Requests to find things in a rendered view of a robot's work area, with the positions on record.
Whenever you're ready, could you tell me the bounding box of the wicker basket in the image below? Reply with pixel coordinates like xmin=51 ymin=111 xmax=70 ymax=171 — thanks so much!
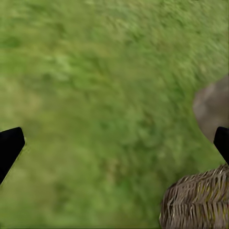
xmin=159 ymin=164 xmax=229 ymax=229

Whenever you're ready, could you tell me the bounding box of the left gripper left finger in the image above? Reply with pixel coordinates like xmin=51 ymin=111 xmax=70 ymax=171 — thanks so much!
xmin=0 ymin=127 xmax=25 ymax=184

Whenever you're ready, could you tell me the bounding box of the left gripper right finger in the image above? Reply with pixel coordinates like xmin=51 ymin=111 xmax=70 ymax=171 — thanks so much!
xmin=214 ymin=127 xmax=229 ymax=165

